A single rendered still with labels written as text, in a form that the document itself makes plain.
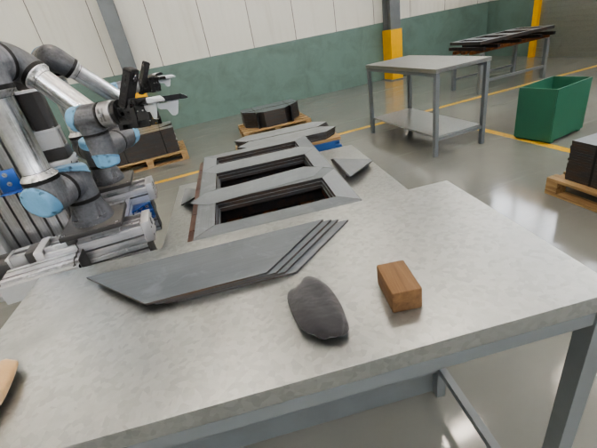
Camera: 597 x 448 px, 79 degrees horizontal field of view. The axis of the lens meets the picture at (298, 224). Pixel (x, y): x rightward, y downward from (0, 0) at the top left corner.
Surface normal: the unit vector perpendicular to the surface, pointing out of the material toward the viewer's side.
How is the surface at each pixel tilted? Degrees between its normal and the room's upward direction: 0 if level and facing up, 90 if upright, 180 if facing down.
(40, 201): 97
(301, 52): 90
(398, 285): 0
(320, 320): 6
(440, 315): 0
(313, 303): 9
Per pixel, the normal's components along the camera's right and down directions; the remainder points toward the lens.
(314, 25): 0.32, 0.40
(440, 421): -0.16, -0.87
